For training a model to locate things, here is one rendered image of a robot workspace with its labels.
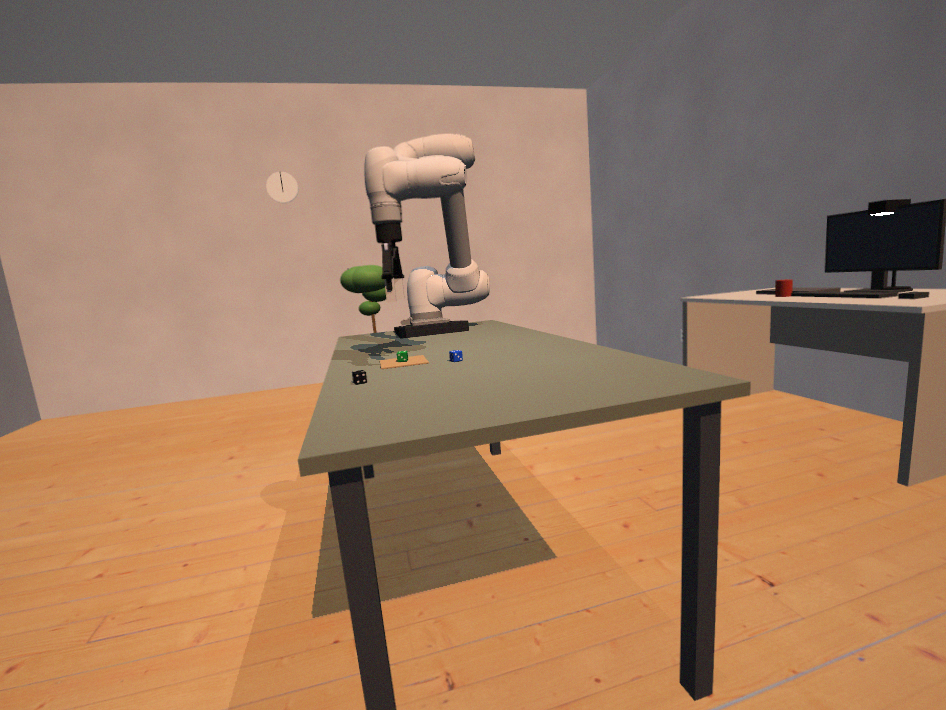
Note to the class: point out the orange mat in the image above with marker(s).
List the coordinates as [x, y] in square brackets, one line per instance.
[413, 360]

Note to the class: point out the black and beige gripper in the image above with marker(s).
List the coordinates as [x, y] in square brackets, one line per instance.
[391, 233]

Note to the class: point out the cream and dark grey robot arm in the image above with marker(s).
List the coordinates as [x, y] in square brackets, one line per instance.
[388, 182]

